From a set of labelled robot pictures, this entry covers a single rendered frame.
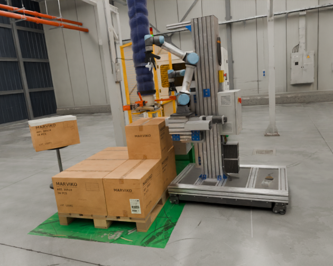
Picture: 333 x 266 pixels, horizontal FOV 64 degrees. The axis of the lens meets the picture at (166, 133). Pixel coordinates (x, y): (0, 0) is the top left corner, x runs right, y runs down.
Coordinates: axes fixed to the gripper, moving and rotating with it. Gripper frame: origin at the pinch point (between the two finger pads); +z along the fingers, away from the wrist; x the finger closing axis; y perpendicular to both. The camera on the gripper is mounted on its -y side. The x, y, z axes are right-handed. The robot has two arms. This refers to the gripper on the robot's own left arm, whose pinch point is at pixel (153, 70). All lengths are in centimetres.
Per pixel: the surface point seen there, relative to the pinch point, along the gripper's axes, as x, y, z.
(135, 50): -25.9, 32.4, -25.3
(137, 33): -25, 26, -43
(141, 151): -6, 28, 88
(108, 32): -133, 134, -73
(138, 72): -26.2, 30.8, -1.5
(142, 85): -26.2, 27.9, 13.8
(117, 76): -134, 127, -3
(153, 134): -9, 12, 69
